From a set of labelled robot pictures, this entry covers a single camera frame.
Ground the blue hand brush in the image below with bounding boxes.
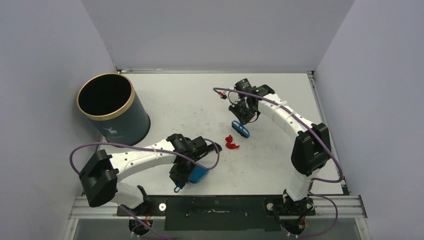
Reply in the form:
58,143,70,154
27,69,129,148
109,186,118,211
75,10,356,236
231,120,250,139

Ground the blue dustpan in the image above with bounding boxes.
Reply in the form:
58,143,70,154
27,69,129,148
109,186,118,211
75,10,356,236
169,164,209,193

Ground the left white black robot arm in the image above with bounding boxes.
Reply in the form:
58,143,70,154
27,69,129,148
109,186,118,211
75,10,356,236
78,133,222,216

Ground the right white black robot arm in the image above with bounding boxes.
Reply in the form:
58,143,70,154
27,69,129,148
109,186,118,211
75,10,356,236
228,78,331,215

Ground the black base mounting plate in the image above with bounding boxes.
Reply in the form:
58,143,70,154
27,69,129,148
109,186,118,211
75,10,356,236
135,195,316,232

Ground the dark blue gold-rimmed bin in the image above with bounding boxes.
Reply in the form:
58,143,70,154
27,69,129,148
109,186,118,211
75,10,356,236
76,73,151,146

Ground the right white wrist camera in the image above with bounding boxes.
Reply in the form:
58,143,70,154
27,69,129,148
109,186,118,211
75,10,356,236
218,91,228,100

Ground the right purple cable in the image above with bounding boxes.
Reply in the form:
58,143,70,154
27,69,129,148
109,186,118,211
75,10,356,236
212,87,344,184

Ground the aluminium frame rail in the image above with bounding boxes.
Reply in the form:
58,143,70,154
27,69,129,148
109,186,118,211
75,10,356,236
69,195,368,220

